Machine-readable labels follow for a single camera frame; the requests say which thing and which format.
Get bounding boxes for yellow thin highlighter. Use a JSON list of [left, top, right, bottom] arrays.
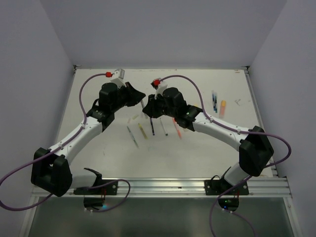
[[138, 123, 148, 139]]

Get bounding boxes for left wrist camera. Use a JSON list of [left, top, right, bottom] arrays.
[[111, 69, 126, 88]]

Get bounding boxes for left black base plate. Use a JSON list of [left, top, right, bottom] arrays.
[[74, 179, 118, 196]]

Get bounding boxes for green clear pen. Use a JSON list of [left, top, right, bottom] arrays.
[[126, 126, 139, 149]]

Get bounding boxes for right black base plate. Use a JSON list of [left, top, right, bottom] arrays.
[[204, 179, 249, 196]]

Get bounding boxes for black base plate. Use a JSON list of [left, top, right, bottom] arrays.
[[74, 179, 118, 196], [204, 179, 249, 196]]

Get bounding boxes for blue green pen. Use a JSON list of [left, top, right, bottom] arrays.
[[212, 91, 218, 113]]

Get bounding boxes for aluminium rail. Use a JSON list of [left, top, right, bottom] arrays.
[[32, 176, 292, 198]]

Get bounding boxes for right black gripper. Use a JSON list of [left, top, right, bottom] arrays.
[[143, 91, 177, 118]]

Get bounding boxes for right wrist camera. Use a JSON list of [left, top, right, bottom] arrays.
[[151, 78, 167, 99]]

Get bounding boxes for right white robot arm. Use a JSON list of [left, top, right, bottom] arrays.
[[143, 87, 274, 194]]

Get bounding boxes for purple gel pen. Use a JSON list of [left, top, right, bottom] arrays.
[[150, 118, 155, 136]]

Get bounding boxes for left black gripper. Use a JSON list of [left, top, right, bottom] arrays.
[[111, 81, 145, 112]]

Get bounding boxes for orange thin highlighter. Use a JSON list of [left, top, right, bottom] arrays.
[[172, 118, 182, 139]]

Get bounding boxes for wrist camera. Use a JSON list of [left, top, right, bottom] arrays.
[[111, 69, 126, 88], [151, 78, 167, 99]]

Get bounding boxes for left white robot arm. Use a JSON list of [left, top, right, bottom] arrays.
[[31, 82, 146, 197]]

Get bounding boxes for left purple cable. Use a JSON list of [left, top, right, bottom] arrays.
[[0, 71, 131, 213]]

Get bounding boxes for orange thick highlighter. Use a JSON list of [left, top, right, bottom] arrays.
[[219, 100, 227, 119]]

